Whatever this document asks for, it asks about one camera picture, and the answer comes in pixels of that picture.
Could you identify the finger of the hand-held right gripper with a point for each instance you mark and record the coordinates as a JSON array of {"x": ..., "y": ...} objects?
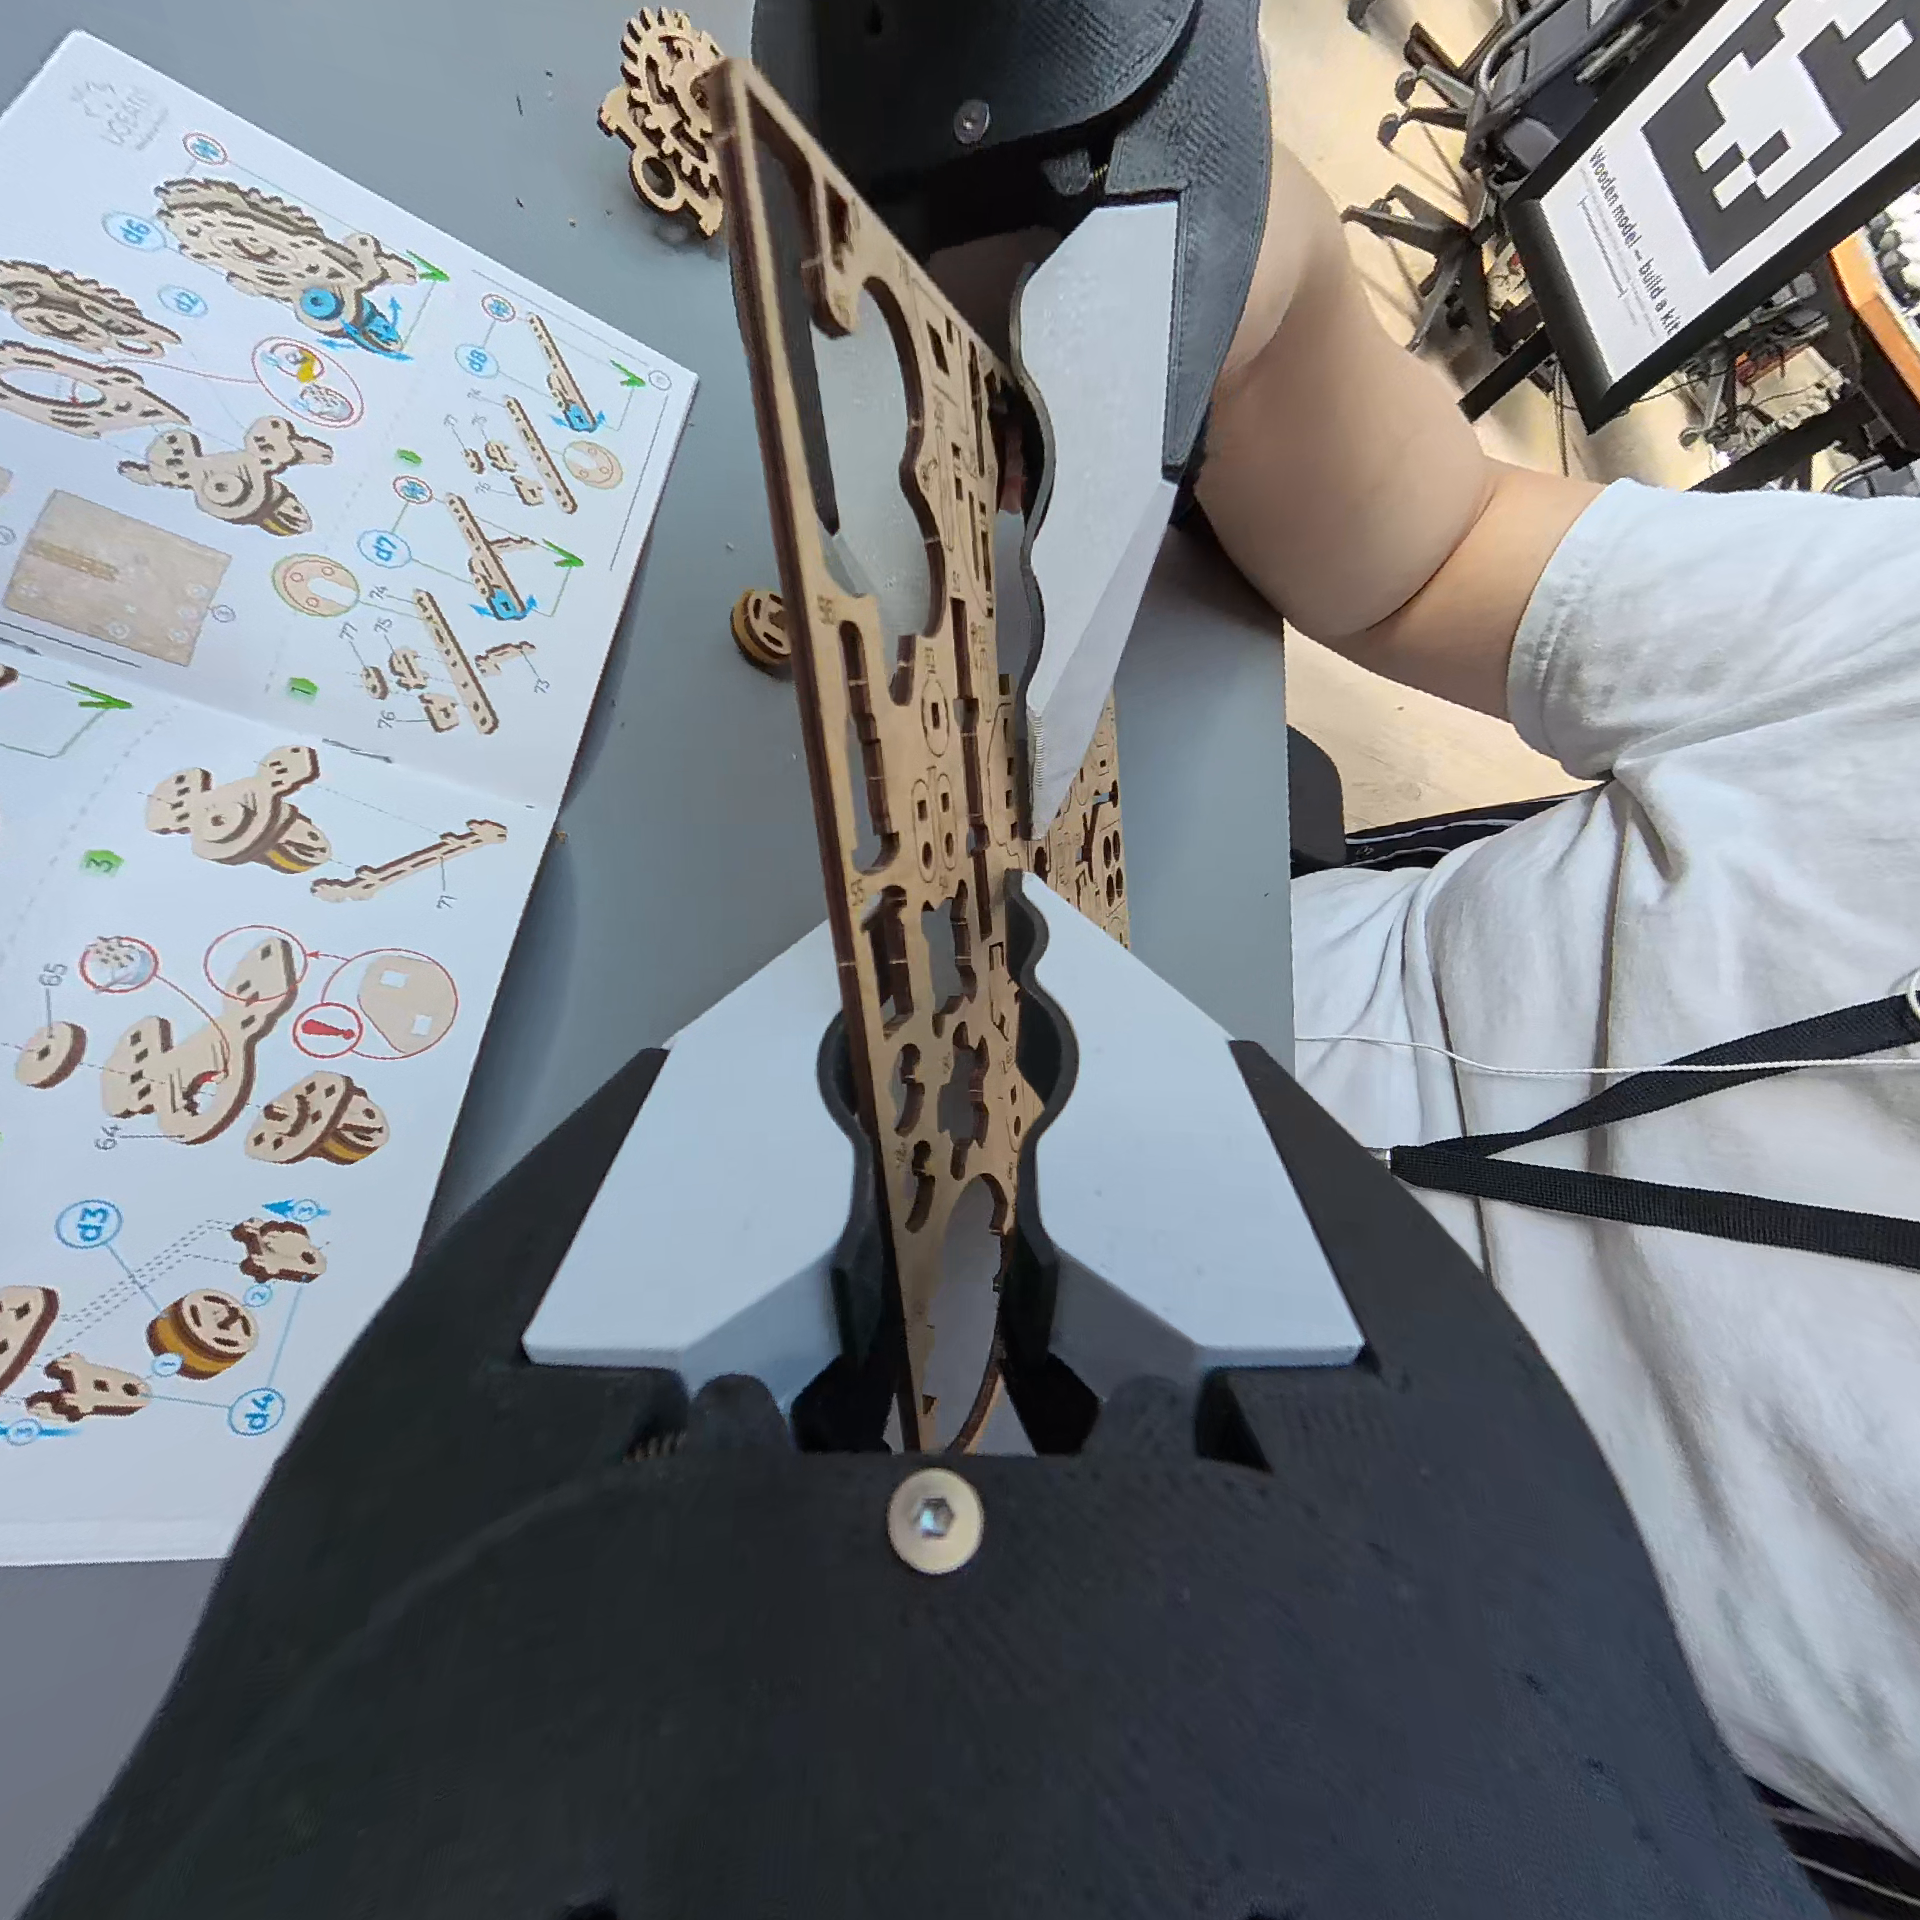
[
  {"x": 1109, "y": 422},
  {"x": 870, "y": 450}
]

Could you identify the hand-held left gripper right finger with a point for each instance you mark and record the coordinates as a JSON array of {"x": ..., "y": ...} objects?
[{"x": 1186, "y": 1214}]

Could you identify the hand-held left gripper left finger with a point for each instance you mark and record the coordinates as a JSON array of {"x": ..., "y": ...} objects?
[{"x": 691, "y": 1230}]

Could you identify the wooden laser-cut parts sheet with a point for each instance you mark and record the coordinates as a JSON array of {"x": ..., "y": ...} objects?
[{"x": 787, "y": 450}]

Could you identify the person's right forearm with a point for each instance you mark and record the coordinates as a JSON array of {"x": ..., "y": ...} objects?
[{"x": 1381, "y": 495}]

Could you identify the small wooden wheel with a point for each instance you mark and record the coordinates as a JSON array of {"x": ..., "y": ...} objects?
[{"x": 758, "y": 628}]

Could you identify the wooden gear assembly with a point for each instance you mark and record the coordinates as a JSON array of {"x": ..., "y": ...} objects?
[{"x": 661, "y": 150}]

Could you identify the dark striped pants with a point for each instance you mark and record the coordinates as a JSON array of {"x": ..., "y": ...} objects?
[{"x": 1396, "y": 839}]

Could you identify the black framed tag sign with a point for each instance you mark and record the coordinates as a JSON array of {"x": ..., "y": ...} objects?
[{"x": 1651, "y": 270}]

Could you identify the white instruction booklet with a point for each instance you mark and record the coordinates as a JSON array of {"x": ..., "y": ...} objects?
[{"x": 195, "y": 721}]

